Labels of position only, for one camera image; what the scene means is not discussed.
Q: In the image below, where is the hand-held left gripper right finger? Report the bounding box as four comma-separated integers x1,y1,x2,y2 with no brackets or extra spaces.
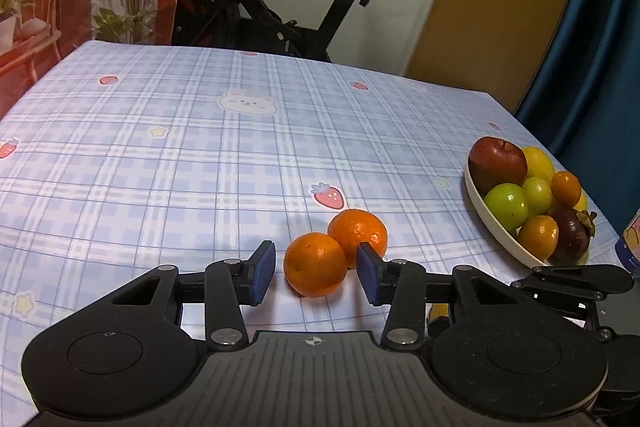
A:
356,243,531,351

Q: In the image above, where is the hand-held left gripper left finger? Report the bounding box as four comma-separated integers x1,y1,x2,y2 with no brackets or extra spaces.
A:
100,241,277,351

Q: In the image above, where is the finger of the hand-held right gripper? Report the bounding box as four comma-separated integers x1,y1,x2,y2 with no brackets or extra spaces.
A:
531,264,634,297
510,279,616,338

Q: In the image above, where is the dark purple mangosteen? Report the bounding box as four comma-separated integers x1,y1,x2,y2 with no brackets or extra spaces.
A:
549,205,599,264

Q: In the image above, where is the beige plate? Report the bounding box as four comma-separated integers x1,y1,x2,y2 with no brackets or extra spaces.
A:
464,154,601,269

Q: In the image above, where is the green-tinged orange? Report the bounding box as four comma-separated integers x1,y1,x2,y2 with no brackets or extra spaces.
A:
551,170,582,208

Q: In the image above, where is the yellow-green jujube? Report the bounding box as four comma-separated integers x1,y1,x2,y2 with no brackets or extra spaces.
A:
522,176,554,218

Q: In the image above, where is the green jujube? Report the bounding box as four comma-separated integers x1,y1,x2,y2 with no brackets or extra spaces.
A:
484,183,529,229

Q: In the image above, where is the red apple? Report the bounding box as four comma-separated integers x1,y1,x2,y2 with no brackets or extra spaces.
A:
468,137,529,196

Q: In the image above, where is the blue printed carton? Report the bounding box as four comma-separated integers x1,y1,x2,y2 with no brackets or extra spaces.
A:
621,211,640,274

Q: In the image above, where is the plaid blue tablecloth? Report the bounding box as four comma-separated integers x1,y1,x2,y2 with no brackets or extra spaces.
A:
0,39,626,427

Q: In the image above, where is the dark blue curtain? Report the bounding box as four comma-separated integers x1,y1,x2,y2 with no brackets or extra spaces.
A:
515,0,640,218

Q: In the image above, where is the brown wooden board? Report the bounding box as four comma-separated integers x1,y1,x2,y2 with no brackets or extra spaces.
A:
405,0,596,112

